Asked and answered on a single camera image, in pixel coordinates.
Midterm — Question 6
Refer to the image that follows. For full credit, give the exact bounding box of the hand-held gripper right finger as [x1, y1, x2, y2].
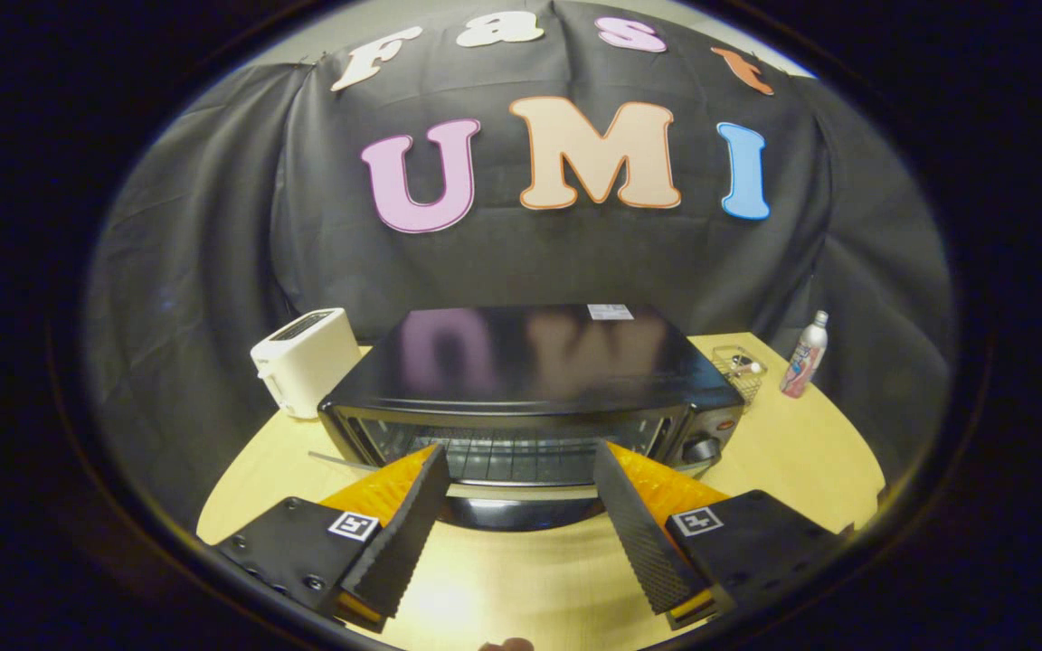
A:
[593, 441, 848, 631]

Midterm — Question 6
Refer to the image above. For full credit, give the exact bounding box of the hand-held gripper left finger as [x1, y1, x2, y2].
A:
[213, 443, 452, 634]

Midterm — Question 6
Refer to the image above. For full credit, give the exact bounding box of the black toaster oven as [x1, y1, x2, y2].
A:
[307, 304, 746, 533]

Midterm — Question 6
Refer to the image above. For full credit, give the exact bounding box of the white pop-up toaster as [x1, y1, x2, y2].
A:
[250, 307, 364, 420]

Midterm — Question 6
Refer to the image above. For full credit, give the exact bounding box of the white pink drink bottle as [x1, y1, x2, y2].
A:
[779, 310, 829, 400]

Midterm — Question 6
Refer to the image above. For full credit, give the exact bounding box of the black backdrop cloth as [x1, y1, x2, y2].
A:
[82, 0, 954, 534]

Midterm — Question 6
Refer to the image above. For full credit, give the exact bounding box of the wire mesh basket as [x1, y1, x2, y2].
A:
[711, 345, 768, 404]

